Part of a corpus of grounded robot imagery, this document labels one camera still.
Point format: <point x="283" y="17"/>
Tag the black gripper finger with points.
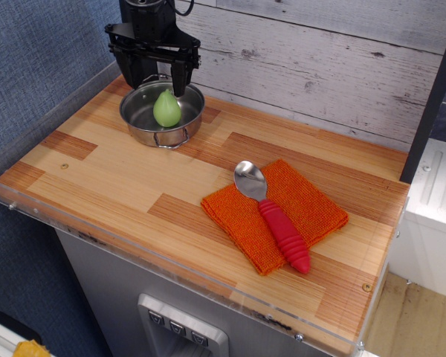
<point x="136" y="70"/>
<point x="181" y="77"/>

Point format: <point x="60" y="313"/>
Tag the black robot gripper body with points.
<point x="149" y="31"/>

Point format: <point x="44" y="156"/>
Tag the green toy pear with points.
<point x="166" y="109"/>

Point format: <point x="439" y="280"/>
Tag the small stainless steel pan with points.
<point x="136" y="109"/>

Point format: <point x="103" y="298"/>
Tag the orange knitted cloth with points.
<point x="313" y="214"/>

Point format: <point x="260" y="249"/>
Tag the clear acrylic table guard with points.
<point x="83" y="173"/>

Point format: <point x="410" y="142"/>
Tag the grey cabinet with dispenser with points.
<point x="144" y="311"/>

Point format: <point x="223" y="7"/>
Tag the white ribbed side unit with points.
<point x="418" y="251"/>

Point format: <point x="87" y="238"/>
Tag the red-handled metal spoon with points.
<point x="251" y="182"/>

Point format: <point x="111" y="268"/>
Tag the dark right vertical post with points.
<point x="426" y="124"/>

